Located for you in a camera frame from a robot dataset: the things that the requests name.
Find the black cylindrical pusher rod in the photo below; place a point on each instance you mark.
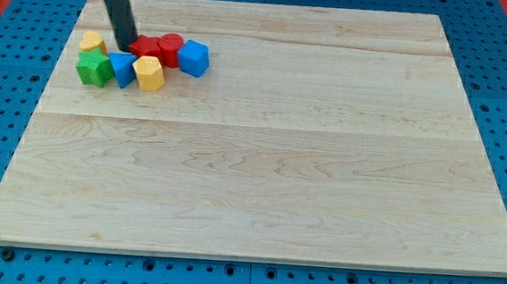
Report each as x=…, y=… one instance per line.
x=123, y=23

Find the red star block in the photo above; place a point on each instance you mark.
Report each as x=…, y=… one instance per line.
x=146, y=45

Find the green star block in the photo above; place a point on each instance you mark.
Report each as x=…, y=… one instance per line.
x=94, y=68

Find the light wooden board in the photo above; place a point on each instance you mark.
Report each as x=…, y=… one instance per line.
x=318, y=137

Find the yellow heart block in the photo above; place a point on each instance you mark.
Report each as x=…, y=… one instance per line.
x=92, y=40

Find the blue triangle block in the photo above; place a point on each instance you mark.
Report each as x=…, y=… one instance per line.
x=122, y=65

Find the red cylinder block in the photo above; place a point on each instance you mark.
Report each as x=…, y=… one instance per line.
x=169, y=45

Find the yellow hexagon block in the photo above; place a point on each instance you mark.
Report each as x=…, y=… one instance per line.
x=149, y=73

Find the blue cube block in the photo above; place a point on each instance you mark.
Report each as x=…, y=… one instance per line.
x=193, y=58

